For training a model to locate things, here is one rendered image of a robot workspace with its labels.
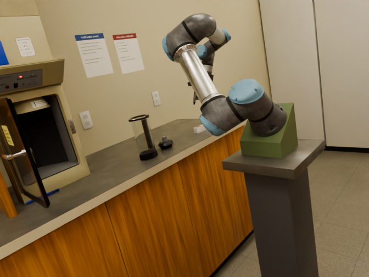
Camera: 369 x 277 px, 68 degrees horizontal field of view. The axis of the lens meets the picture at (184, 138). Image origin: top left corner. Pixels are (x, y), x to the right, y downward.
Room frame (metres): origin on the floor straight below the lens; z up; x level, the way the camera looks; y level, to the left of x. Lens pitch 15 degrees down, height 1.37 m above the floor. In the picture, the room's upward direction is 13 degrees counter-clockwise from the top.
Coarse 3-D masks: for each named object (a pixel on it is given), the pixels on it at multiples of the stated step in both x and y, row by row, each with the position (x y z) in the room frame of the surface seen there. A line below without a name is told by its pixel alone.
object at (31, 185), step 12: (0, 108) 0.98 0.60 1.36; (12, 108) 0.90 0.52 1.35; (0, 120) 1.03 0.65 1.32; (12, 120) 0.91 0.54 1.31; (0, 132) 1.09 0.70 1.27; (12, 132) 0.95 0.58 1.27; (24, 144) 0.90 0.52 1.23; (24, 156) 0.92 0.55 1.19; (24, 168) 0.97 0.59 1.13; (24, 180) 1.03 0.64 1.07; (36, 180) 0.90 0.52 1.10; (24, 192) 1.09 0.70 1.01; (36, 192) 0.94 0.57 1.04; (48, 204) 0.90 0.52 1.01
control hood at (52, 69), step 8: (16, 64) 1.13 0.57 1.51; (24, 64) 1.15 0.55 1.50; (32, 64) 1.17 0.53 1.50; (40, 64) 1.19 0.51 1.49; (48, 64) 1.22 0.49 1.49; (56, 64) 1.25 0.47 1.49; (0, 72) 1.10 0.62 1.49; (8, 72) 1.12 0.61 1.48; (16, 72) 1.14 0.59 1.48; (48, 72) 1.24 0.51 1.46; (56, 72) 1.27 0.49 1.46; (48, 80) 1.26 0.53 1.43; (56, 80) 1.29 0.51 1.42; (24, 88) 1.21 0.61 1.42
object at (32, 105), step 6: (18, 102) 1.25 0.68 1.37; (24, 102) 1.25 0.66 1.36; (30, 102) 1.26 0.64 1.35; (36, 102) 1.28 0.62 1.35; (42, 102) 1.30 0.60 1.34; (18, 108) 1.24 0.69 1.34; (24, 108) 1.24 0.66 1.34; (30, 108) 1.25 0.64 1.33; (36, 108) 1.26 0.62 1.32; (42, 108) 1.28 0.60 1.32
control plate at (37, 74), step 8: (24, 72) 1.16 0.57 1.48; (32, 72) 1.19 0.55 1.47; (40, 72) 1.21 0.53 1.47; (0, 80) 1.11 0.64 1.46; (8, 80) 1.14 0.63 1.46; (16, 80) 1.16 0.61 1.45; (24, 80) 1.18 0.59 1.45; (32, 80) 1.21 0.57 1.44; (40, 80) 1.23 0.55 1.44; (0, 88) 1.13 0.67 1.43; (8, 88) 1.15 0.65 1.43; (16, 88) 1.18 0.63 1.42
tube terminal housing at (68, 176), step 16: (16, 16) 1.28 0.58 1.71; (32, 16) 1.32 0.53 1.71; (0, 32) 1.22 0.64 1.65; (16, 32) 1.27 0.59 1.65; (32, 32) 1.31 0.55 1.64; (16, 48) 1.25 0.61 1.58; (48, 48) 1.34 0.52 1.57; (0, 96) 1.17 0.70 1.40; (16, 96) 1.21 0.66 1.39; (32, 96) 1.25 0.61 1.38; (64, 96) 1.34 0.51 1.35; (64, 112) 1.32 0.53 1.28; (0, 144) 1.13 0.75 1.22; (80, 144) 1.34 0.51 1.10; (80, 160) 1.32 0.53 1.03; (64, 176) 1.26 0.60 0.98; (80, 176) 1.31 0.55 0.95; (16, 192) 1.18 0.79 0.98
